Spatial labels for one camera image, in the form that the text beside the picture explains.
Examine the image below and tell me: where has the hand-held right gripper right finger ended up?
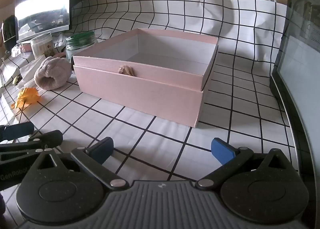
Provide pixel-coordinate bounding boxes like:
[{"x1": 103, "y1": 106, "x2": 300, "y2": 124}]
[{"x1": 195, "y1": 138, "x2": 293, "y2": 190}]

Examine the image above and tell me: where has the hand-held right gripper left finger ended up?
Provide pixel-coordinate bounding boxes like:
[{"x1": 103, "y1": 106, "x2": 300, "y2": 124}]
[{"x1": 37, "y1": 137, "x2": 127, "y2": 190}]

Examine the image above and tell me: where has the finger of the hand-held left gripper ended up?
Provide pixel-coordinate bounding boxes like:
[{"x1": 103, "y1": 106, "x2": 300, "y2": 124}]
[
  {"x1": 0, "y1": 121, "x2": 35, "y2": 142},
  {"x1": 0, "y1": 130, "x2": 63, "y2": 156}
]

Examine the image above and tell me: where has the orange fabric flower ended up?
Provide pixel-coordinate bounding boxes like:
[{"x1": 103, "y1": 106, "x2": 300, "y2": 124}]
[{"x1": 11, "y1": 87, "x2": 42, "y2": 111}]

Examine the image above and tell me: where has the pink square box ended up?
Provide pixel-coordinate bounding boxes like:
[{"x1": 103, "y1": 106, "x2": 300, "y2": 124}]
[{"x1": 72, "y1": 28, "x2": 219, "y2": 128}]

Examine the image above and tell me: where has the black grid white tablecloth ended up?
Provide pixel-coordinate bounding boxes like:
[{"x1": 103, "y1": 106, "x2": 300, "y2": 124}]
[{"x1": 0, "y1": 0, "x2": 299, "y2": 219}]

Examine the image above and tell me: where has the white crumpled tissue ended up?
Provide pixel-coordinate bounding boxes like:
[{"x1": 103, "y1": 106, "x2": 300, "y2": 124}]
[{"x1": 17, "y1": 56, "x2": 48, "y2": 87}]

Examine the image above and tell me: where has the rolled beige towel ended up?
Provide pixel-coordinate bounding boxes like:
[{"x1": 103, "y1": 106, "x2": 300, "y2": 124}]
[{"x1": 34, "y1": 56, "x2": 72, "y2": 91}]

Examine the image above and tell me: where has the clear plastic wrapper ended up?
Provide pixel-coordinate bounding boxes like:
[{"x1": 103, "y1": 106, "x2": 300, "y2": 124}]
[{"x1": 11, "y1": 43, "x2": 32, "y2": 57}]

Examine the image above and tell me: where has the brown tassel box pull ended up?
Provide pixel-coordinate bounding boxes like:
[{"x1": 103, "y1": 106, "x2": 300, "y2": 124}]
[{"x1": 118, "y1": 65, "x2": 136, "y2": 77}]

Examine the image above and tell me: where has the white lid clear jar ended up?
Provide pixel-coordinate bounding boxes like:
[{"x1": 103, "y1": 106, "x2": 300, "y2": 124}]
[{"x1": 30, "y1": 32, "x2": 54, "y2": 58}]

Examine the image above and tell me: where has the green lid glass jar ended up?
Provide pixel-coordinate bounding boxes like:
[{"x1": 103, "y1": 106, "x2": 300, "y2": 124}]
[{"x1": 65, "y1": 31, "x2": 98, "y2": 63}]

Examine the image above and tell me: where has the dark round object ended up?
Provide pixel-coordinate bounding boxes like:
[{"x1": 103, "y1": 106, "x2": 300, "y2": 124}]
[{"x1": 0, "y1": 15, "x2": 19, "y2": 51}]

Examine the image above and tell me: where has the black computer case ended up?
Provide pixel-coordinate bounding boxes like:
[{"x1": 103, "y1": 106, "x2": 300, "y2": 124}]
[{"x1": 269, "y1": 0, "x2": 320, "y2": 177}]

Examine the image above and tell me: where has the black computer monitor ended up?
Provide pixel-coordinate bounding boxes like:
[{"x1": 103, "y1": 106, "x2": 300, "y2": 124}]
[{"x1": 14, "y1": 0, "x2": 73, "y2": 43}]

